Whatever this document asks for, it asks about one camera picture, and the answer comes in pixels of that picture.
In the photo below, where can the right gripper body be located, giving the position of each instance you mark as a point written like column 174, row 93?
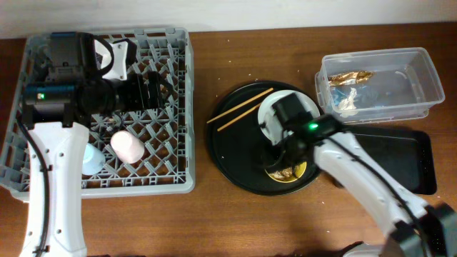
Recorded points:
column 293, row 145

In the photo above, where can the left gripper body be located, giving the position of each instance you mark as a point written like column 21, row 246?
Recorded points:
column 130, row 95

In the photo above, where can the grey round plate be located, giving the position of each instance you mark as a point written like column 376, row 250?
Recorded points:
column 306, row 101

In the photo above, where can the food scraps of nuts and rice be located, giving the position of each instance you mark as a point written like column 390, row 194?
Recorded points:
column 283, row 175

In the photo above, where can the yellow bowl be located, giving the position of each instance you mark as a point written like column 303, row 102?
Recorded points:
column 298, row 170

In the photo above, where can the wooden chopstick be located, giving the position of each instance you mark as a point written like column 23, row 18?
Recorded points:
column 241, row 105
column 238, row 117

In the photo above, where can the pink plastic cup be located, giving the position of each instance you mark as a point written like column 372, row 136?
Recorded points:
column 127, row 147

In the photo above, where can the white tissue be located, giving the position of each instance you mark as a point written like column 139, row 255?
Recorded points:
column 346, row 107

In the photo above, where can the gold foil wrapper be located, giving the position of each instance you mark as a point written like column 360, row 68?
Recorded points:
column 349, row 78

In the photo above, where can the blue plastic cup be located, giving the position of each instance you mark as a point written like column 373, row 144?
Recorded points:
column 93, row 161

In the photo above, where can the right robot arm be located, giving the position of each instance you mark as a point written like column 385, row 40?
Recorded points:
column 411, row 226

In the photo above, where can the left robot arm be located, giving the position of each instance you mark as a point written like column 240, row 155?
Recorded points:
column 86, row 76

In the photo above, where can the grey plastic dishwasher rack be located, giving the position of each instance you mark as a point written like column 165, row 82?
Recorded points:
column 168, row 163

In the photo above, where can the round black serving tray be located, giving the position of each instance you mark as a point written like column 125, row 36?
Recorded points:
column 241, row 151

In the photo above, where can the clear plastic bin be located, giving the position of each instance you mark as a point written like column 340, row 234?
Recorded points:
column 405, row 85

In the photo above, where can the black rectangular tray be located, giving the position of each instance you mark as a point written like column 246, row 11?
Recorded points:
column 405, row 154

